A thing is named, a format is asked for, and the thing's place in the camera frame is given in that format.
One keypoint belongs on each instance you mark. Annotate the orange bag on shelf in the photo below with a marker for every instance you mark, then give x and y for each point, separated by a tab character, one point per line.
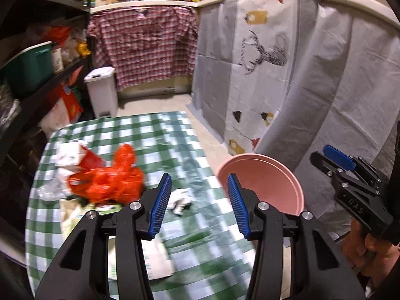
57	34

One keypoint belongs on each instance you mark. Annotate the person's right hand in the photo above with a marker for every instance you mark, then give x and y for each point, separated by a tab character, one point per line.
368	250

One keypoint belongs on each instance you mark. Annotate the green checked tablecloth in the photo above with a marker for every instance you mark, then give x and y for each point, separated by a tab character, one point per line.
175	137

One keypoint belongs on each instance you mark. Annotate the silver foil bag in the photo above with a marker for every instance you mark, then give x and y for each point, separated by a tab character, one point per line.
7	109

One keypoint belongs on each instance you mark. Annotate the orange plastic bag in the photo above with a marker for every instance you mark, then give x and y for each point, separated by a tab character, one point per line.
118	178

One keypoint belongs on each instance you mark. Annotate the green storage bin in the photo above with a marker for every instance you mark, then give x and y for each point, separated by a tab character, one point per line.
31	68

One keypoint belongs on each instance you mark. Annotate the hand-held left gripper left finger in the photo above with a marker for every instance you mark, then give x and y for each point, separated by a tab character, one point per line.
161	203

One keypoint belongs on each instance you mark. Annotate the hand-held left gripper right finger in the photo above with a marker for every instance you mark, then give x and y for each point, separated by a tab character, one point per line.
237	206

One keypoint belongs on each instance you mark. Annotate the red plaid cloth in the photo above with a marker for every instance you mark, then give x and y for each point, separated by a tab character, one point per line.
140	47

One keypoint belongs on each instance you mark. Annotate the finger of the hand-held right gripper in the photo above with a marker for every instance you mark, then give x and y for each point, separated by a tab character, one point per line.
339	157
322	162

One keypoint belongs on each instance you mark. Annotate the black shelf unit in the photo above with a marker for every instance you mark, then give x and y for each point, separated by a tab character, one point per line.
50	4

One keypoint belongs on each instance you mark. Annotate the small white wrapper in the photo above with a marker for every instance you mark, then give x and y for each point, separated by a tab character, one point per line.
179	200

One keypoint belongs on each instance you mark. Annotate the clear plastic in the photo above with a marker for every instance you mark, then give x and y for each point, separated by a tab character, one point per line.
50	190

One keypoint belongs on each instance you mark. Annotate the white paper bag green print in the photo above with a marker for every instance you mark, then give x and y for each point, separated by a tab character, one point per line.
156	259

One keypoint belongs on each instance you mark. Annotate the grey printed cloth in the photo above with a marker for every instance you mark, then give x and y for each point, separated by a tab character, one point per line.
265	78

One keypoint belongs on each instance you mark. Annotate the white pedal bin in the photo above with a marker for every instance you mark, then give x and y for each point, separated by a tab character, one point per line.
101	93

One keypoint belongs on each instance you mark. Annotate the pink plastic basin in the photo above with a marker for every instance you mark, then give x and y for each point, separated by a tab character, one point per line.
265	178

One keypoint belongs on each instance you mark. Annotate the white and red carton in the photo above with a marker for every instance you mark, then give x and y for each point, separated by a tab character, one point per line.
70	156

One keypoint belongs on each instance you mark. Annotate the yellow packet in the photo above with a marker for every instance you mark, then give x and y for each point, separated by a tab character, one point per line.
82	48

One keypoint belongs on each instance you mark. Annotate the orange and white sack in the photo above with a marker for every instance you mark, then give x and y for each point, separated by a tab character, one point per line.
67	100

